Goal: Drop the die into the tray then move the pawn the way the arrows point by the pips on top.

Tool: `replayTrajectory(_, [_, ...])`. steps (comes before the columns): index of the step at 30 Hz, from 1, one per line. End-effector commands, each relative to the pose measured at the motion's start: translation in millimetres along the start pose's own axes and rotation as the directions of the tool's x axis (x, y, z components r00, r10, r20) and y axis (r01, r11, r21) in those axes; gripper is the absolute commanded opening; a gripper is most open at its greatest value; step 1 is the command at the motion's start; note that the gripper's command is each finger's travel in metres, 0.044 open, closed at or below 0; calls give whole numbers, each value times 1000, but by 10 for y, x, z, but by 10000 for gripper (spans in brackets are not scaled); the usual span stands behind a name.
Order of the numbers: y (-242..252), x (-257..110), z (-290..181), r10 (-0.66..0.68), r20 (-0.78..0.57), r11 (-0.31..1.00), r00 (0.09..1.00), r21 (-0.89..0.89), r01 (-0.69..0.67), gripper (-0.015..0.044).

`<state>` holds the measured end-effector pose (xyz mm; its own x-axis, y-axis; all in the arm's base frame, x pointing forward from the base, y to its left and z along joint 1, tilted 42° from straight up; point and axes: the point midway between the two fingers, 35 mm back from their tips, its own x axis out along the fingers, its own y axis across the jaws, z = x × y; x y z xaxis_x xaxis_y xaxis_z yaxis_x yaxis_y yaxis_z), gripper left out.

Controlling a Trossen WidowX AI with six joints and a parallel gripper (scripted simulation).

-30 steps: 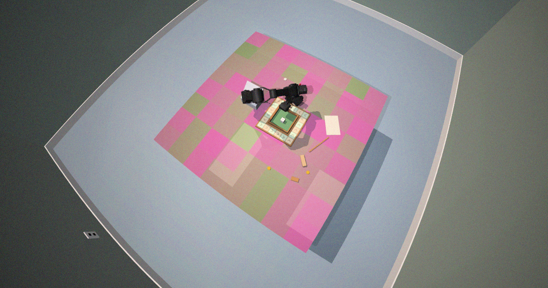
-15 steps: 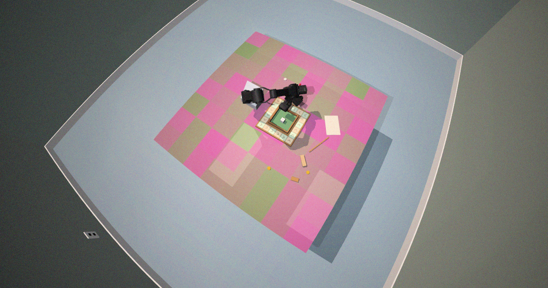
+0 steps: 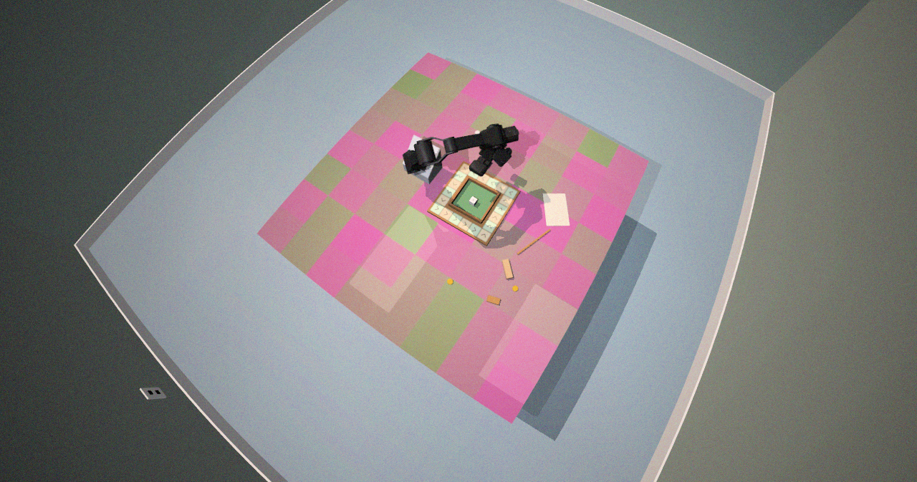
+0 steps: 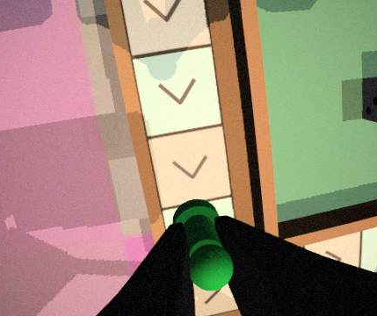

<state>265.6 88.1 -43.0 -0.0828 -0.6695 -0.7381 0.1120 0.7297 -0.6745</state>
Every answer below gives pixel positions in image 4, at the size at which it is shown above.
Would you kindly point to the green game pawn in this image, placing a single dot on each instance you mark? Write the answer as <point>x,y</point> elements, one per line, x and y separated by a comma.
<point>210,265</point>

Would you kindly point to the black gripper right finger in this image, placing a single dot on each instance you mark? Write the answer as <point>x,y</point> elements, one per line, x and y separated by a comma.
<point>274,277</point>

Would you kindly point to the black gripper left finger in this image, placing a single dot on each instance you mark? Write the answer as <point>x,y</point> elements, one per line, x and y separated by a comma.
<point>161,285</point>

